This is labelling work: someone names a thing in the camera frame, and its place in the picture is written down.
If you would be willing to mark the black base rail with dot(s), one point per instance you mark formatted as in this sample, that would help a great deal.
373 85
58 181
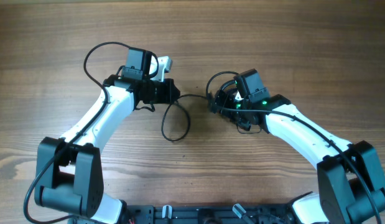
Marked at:
243 214

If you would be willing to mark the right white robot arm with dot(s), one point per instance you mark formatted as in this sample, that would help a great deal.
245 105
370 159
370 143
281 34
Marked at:
351 180

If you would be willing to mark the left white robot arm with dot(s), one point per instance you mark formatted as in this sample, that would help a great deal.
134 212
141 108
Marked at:
69 174

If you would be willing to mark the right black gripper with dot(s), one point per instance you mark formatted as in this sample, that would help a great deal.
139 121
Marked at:
214 102

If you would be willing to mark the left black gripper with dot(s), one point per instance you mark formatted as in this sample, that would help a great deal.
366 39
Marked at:
172 91

